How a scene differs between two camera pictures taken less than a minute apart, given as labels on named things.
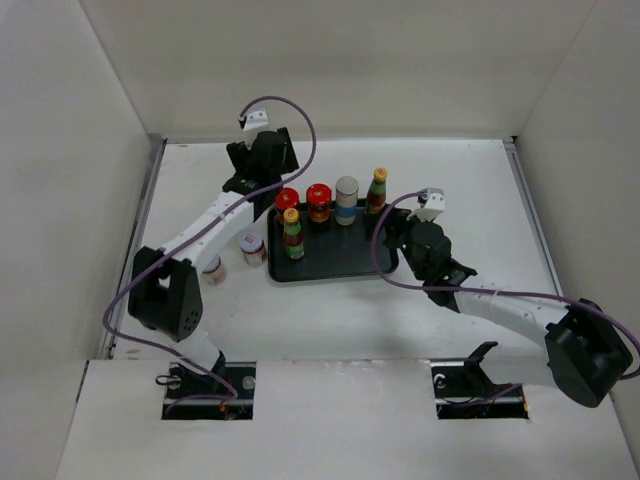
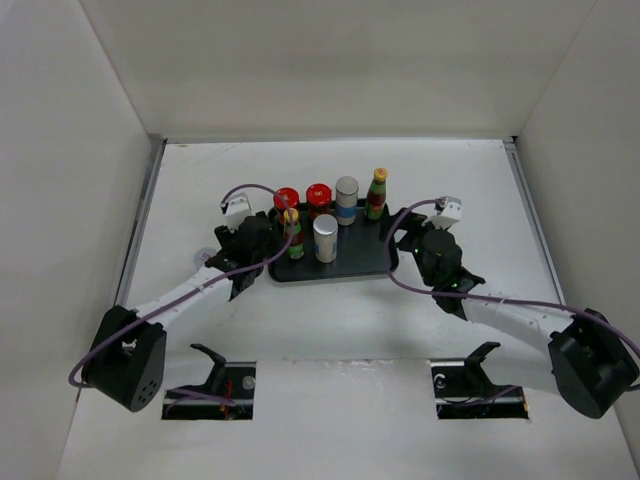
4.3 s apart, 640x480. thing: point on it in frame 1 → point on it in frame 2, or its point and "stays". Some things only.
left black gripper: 241,155 → 227,237
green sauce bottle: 376,196 stays
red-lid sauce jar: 285,198 stays
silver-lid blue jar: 346,196 stays
